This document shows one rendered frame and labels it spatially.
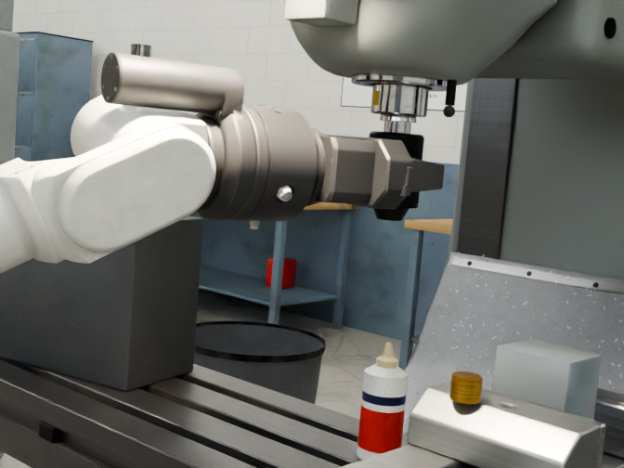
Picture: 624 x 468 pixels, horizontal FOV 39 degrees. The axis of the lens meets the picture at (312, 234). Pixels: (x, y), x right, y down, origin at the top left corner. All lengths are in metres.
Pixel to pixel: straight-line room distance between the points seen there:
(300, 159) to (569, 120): 0.51
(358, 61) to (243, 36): 6.27
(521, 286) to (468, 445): 0.48
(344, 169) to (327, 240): 5.58
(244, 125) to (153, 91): 0.07
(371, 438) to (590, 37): 0.40
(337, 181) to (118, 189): 0.18
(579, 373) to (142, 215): 0.33
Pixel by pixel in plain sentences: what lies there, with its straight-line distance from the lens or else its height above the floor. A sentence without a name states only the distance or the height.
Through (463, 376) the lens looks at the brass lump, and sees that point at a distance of 0.64.
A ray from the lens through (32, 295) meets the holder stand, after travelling 1.07.
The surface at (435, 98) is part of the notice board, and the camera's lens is 5.77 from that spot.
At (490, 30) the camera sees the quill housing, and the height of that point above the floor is 1.35.
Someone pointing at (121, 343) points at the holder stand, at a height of 1.02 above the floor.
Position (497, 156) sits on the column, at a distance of 1.12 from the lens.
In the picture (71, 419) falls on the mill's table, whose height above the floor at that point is 0.96.
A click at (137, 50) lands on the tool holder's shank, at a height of 1.34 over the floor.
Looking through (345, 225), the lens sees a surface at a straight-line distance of 5.96.
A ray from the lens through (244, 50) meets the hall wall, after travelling 6.93.
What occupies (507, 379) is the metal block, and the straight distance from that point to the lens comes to 0.68.
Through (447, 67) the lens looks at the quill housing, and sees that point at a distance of 0.70.
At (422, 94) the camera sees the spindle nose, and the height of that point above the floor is 1.30.
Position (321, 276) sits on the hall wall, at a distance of 6.30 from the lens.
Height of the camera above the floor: 1.25
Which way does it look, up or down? 6 degrees down
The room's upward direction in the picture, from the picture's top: 5 degrees clockwise
